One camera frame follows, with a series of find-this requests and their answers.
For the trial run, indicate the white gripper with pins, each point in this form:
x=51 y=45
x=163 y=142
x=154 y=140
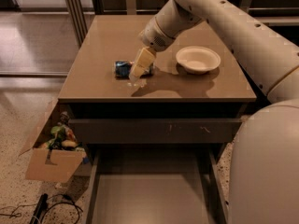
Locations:
x=153 y=35

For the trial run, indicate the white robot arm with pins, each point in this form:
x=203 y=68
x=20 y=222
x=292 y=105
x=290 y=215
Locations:
x=264 y=173

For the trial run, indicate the grey drawer cabinet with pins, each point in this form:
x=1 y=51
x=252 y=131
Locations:
x=92 y=91

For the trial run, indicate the grey top drawer front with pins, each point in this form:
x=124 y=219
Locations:
x=154 y=131

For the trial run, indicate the open middle drawer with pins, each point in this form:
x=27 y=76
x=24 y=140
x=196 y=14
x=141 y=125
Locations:
x=165 y=186

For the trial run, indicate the white paper bowl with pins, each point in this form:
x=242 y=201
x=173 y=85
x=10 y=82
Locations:
x=198 y=60

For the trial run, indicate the snack items in box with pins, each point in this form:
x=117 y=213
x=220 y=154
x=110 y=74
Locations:
x=62 y=136

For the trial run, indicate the cardboard box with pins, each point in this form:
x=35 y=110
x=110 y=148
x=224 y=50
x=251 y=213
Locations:
x=52 y=165

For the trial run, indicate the metal railing frame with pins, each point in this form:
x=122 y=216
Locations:
x=283 y=11

